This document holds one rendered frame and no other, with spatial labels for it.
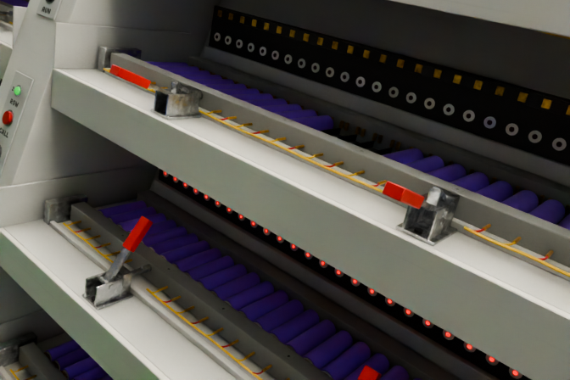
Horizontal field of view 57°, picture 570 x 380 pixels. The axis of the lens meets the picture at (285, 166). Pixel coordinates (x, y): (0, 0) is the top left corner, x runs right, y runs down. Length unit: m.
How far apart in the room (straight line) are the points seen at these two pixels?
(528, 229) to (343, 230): 0.12
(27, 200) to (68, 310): 0.17
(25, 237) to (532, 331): 0.52
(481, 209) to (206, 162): 0.22
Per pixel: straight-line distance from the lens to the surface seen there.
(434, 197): 0.36
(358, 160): 0.42
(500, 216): 0.38
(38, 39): 0.69
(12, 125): 0.69
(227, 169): 0.43
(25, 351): 0.76
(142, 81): 0.48
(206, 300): 0.53
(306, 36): 0.62
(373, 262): 0.37
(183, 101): 0.51
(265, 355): 0.49
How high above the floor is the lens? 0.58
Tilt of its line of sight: 5 degrees down
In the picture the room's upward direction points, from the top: 22 degrees clockwise
